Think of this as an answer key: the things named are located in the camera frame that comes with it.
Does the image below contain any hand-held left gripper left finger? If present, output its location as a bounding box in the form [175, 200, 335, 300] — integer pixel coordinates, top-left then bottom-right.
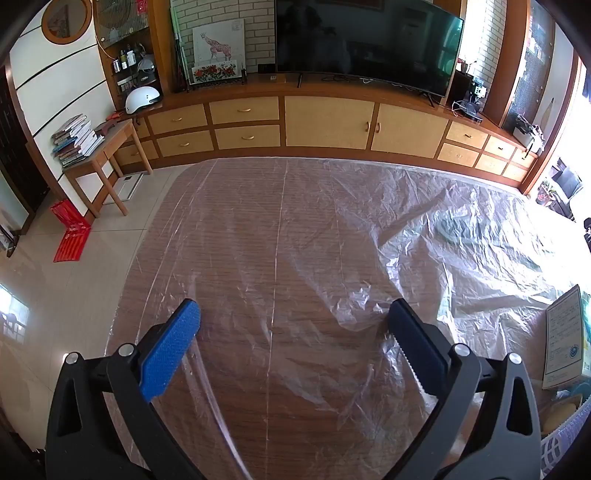
[45, 298, 252, 480]

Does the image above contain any lavender plastic basket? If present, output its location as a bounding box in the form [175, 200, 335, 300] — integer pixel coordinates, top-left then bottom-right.
[538, 397, 591, 480]

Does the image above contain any stack of books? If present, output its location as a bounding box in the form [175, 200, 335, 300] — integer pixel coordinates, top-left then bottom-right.
[51, 115, 106, 168]

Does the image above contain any white helmet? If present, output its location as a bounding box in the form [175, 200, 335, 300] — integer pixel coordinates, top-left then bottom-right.
[125, 86, 163, 114]

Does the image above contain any white medicine box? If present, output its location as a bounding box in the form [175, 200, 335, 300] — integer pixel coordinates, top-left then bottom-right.
[541, 284, 591, 391]

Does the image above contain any small wooden side table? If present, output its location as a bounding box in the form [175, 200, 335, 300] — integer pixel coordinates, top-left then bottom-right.
[62, 119, 153, 219]

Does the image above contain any giraffe picture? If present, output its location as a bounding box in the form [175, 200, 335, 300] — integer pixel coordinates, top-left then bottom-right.
[192, 19, 245, 65]

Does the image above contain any white storage box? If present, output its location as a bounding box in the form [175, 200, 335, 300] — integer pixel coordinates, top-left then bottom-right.
[513, 114, 544, 153]

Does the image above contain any red flower picture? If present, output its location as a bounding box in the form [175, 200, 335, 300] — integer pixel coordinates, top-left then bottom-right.
[191, 60, 244, 85]

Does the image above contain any clear plastic table sheet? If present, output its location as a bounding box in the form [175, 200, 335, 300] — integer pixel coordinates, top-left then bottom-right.
[104, 157, 591, 480]

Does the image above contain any round wooden wall plaque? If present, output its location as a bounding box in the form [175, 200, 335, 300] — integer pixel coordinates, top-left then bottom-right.
[41, 0, 93, 45]

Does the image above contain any wooden wall cabinet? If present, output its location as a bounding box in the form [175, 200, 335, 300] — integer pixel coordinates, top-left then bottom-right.
[97, 0, 583, 197]

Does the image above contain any white floor scale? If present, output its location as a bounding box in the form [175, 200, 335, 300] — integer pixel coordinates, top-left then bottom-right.
[104, 173, 145, 205]

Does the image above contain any black coffee machine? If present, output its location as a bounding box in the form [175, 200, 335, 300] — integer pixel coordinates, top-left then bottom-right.
[464, 76, 488, 123]

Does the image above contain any grey helmet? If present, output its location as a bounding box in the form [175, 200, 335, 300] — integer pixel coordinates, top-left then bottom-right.
[137, 55, 158, 88]

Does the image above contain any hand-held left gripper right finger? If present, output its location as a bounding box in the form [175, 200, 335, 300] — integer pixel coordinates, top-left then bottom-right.
[385, 298, 542, 480]

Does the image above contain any potted plant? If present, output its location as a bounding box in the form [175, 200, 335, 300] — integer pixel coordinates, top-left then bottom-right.
[536, 180, 557, 208]

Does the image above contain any black flat screen television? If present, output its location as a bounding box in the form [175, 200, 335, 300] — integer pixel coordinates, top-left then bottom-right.
[274, 0, 465, 108]

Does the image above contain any red paper bag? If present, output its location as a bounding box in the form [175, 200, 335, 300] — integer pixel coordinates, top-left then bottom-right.
[50, 199, 92, 263]

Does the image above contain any black speaker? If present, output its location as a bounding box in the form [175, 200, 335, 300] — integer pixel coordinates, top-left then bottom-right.
[450, 71, 472, 109]

